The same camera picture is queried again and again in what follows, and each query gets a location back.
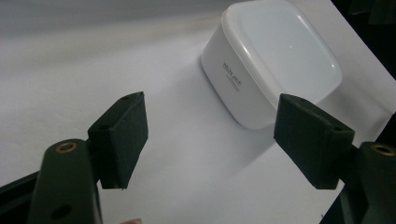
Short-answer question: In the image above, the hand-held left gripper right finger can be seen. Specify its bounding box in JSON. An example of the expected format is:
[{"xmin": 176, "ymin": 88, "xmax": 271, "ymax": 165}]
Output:
[{"xmin": 273, "ymin": 92, "xmax": 356, "ymax": 190}]

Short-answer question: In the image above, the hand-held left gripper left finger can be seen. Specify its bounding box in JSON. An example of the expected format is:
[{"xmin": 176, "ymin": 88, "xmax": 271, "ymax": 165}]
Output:
[{"xmin": 87, "ymin": 91, "xmax": 149, "ymax": 190}]

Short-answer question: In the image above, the white lidded plastic container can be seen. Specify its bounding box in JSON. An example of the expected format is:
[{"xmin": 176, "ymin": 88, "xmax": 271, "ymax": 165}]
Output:
[{"xmin": 200, "ymin": 0, "xmax": 344, "ymax": 131}]

